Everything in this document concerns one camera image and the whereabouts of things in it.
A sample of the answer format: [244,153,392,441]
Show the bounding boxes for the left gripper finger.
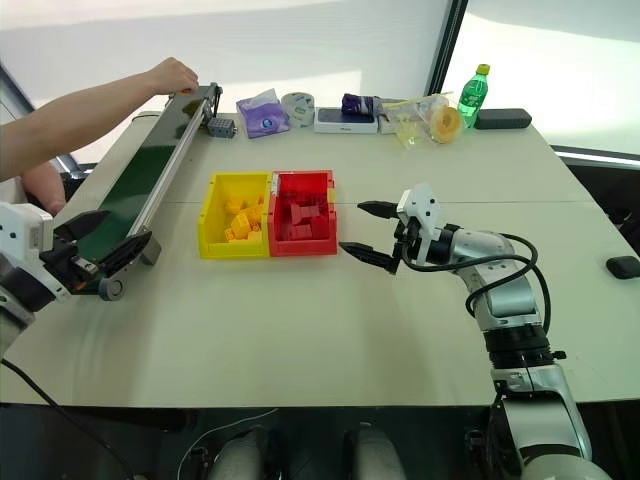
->
[51,209,111,247]
[96,230,153,282]

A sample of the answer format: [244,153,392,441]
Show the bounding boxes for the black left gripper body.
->
[38,233,102,297]

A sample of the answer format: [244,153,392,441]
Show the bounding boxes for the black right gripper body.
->
[388,214,424,276]

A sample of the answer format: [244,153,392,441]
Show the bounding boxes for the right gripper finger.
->
[338,241,398,272]
[356,199,401,221]

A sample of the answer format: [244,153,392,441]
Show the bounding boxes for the green conveyor belt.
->
[64,82,224,302]

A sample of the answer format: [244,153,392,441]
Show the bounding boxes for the grey metal block with holes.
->
[206,116,237,141]

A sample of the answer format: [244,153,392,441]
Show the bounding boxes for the person's bare hand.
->
[144,56,201,97]

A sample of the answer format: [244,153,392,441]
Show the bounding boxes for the person's bare limb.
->
[21,161,67,217]

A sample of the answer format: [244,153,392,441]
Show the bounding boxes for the red plastic bin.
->
[267,169,339,258]

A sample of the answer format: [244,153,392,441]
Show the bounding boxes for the yellow plastic bin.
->
[197,171,275,260]

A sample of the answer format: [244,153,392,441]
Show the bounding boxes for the flat white box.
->
[313,106,380,136]

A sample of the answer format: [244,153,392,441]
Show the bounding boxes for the clear plastic bag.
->
[376,91,454,149]

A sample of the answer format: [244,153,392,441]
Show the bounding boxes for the round orange bread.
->
[429,105,464,145]

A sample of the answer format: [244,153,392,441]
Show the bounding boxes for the purple snack packet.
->
[341,92,382,117]

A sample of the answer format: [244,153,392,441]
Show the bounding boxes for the round white wipes pack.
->
[280,91,317,129]

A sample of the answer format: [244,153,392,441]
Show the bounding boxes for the green plastic bottle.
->
[456,63,492,130]

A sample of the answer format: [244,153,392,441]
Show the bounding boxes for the long black case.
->
[473,107,533,132]

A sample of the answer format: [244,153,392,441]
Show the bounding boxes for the purple tissue pack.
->
[235,88,292,141]

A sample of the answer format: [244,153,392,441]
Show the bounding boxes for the small black oval object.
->
[605,255,640,280]

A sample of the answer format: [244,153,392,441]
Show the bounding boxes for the grey rounded shape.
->
[206,426,269,480]

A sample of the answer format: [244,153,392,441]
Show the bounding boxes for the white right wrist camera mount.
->
[396,182,444,265]

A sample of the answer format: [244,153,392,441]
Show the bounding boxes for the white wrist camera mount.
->
[396,182,444,265]
[0,201,70,305]

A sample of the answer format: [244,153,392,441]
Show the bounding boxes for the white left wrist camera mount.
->
[0,201,70,305]

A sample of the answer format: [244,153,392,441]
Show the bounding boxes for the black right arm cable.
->
[403,232,553,346]

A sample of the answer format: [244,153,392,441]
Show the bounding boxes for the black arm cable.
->
[403,232,553,346]
[0,358,129,480]

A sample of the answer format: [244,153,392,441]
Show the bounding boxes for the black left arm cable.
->
[0,358,129,480]

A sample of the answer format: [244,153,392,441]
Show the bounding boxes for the dark window frame post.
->
[432,0,470,97]

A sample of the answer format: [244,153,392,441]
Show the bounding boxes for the thin white cable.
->
[176,406,280,480]

